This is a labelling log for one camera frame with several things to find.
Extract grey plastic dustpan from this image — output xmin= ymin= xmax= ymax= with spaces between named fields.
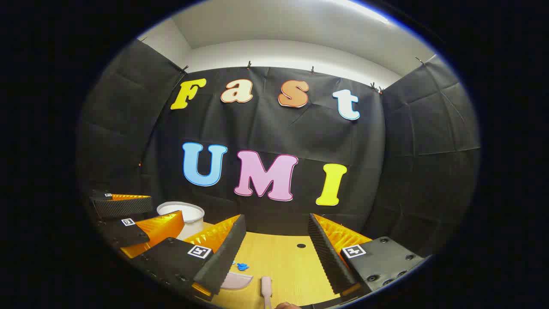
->
xmin=221 ymin=271 xmax=254 ymax=291

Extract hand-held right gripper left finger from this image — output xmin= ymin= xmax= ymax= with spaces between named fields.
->
xmin=129 ymin=214 xmax=247 ymax=301

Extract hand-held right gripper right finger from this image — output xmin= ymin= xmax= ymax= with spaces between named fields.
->
xmin=308 ymin=213 xmax=425 ymax=301

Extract row of backdrop clips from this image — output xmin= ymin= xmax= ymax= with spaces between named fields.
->
xmin=180 ymin=58 xmax=427 ymax=95

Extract small grey broom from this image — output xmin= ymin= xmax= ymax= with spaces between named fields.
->
xmin=261 ymin=276 xmax=273 ymax=309

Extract white garbage bin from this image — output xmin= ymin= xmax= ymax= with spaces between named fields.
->
xmin=157 ymin=201 xmax=205 ymax=241

